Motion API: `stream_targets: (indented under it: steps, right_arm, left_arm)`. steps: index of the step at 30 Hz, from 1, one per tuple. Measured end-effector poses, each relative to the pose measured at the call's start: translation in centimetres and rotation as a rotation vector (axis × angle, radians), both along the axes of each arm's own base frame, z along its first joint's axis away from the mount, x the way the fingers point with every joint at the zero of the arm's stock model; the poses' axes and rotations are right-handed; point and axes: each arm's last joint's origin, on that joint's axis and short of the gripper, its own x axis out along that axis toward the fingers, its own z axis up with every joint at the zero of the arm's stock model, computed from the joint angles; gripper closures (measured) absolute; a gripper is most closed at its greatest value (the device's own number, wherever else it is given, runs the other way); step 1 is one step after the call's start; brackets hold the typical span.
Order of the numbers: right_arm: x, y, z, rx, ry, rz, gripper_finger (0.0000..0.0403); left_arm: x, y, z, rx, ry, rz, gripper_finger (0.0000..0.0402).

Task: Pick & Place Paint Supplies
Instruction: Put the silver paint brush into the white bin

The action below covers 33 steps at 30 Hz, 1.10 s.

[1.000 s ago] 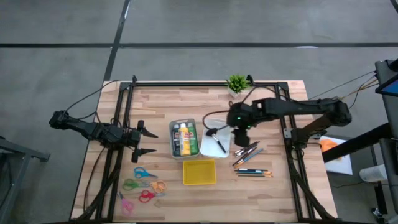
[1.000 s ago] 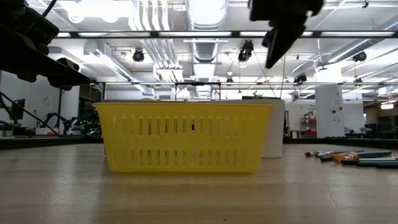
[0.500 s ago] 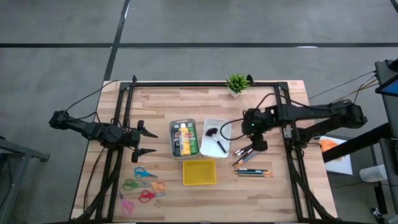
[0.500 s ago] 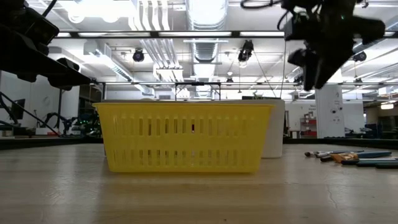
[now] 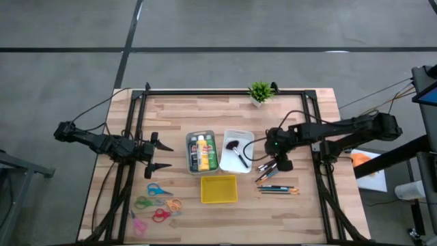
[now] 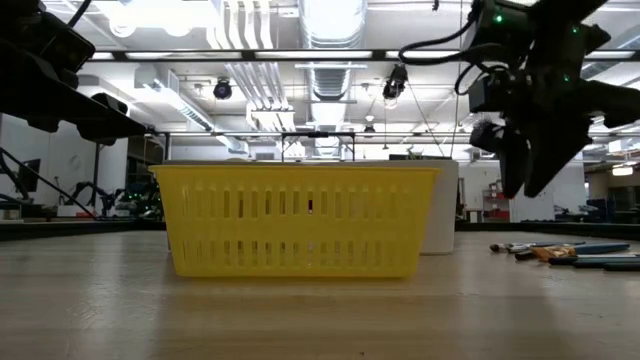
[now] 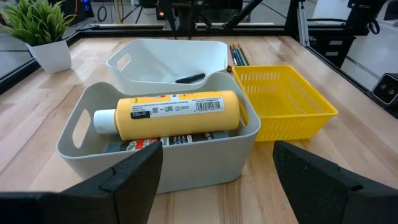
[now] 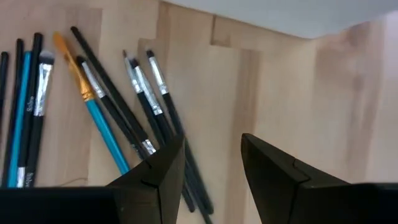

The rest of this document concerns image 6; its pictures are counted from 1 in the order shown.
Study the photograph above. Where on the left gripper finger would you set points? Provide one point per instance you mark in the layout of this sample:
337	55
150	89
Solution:
112	104
60	100

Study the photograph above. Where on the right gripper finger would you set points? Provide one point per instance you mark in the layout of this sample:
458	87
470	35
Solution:
512	165
555	155

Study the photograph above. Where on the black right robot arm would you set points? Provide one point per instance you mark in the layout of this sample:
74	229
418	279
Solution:
550	25

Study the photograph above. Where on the black background robot arm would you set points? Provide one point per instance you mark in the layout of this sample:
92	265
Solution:
110	197

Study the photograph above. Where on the red storage rack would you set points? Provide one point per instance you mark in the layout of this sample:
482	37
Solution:
497	212

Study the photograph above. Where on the dark background monitor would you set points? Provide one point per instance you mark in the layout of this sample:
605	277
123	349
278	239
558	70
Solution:
30	175

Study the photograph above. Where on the white plastic bin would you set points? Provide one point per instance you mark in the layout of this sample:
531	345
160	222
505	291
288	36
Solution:
442	210

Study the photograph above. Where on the yellow plastic basket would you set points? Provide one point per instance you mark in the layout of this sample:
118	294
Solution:
295	260

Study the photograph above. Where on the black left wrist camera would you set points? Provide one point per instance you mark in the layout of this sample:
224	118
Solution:
60	47

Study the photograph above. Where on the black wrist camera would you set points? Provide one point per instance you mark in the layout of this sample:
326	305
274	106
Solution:
487	94
60	47

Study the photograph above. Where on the white ceiling air duct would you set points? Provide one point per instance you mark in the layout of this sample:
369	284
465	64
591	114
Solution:
172	97

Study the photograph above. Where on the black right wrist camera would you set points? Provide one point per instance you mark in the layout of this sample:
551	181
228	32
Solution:
487	94

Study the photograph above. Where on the black round ceiling camera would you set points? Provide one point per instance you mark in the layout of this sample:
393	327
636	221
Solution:
222	90

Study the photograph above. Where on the black hanging camera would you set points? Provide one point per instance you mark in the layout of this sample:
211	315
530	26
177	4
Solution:
396	80

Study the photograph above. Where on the silver ventilation duct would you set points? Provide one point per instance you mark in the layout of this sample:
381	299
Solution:
332	30

